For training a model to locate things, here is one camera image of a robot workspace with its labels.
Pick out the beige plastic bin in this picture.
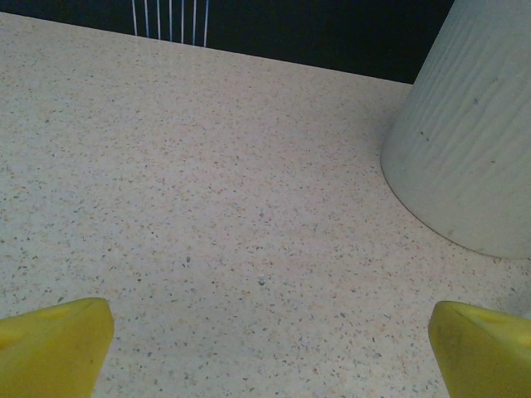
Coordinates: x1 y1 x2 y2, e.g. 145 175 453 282
380 0 531 259

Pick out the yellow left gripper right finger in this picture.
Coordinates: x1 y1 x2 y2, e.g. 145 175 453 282
427 300 531 398

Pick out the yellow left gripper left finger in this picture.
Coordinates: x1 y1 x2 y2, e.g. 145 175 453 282
0 297 115 398

